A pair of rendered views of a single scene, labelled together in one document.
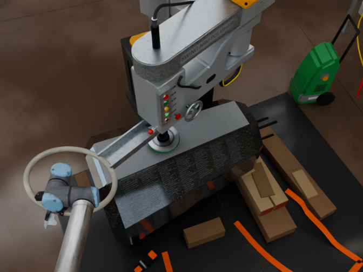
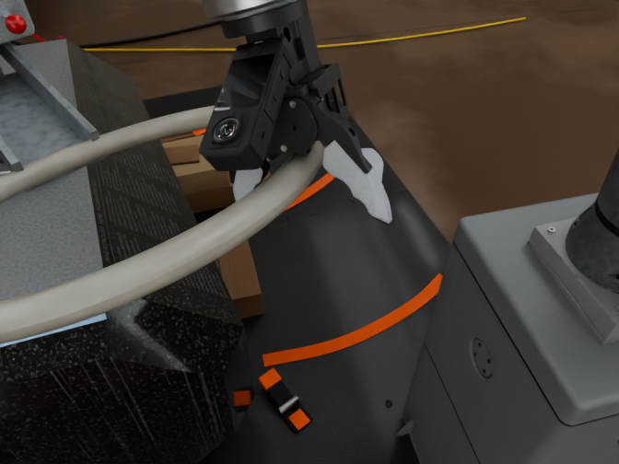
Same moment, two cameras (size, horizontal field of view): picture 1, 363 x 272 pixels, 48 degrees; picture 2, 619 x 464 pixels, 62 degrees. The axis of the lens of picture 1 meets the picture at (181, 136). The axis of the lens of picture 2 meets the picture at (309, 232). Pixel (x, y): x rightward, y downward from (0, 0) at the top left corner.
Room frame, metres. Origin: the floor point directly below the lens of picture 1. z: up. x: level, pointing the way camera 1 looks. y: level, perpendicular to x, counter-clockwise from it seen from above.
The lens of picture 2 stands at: (0.77, 1.00, 1.54)
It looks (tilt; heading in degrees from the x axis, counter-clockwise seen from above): 46 degrees down; 274
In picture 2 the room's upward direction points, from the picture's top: straight up
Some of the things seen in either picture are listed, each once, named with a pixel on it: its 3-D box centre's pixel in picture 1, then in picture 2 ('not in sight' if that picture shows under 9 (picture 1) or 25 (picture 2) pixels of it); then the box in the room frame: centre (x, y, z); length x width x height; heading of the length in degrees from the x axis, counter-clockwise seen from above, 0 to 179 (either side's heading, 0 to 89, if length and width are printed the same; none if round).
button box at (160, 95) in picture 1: (164, 107); not in sight; (1.35, 0.09, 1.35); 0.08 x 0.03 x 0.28; 135
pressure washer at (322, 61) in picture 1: (321, 62); not in sight; (2.56, -1.25, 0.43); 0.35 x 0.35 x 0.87; 10
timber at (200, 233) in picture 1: (203, 232); (238, 274); (1.12, -0.17, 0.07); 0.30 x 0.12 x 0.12; 109
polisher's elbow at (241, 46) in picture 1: (235, 35); not in sight; (1.95, -0.35, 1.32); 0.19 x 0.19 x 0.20
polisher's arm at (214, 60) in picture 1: (208, 62); not in sight; (1.75, -0.17, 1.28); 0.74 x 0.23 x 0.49; 135
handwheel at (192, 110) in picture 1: (189, 107); not in sight; (1.48, -0.05, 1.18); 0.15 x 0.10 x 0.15; 135
